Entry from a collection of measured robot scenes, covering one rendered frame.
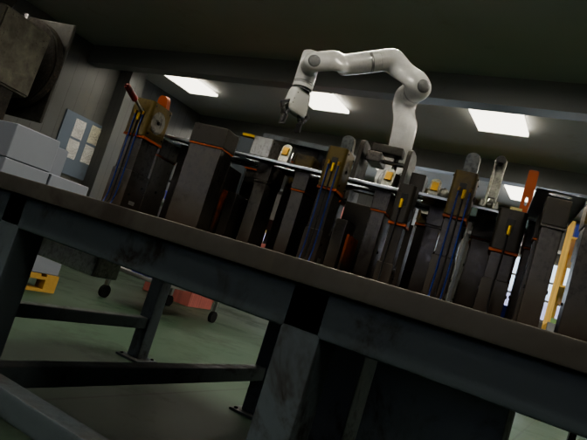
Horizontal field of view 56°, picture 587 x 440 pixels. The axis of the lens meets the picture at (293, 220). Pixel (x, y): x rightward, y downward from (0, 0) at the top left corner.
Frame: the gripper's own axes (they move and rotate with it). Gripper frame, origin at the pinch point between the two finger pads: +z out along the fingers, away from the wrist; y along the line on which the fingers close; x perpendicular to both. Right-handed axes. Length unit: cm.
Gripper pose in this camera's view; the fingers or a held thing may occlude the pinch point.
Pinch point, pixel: (290, 126)
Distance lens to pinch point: 225.9
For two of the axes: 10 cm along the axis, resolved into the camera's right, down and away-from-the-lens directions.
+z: -3.0, 9.5, -1.0
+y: -6.4, -2.7, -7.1
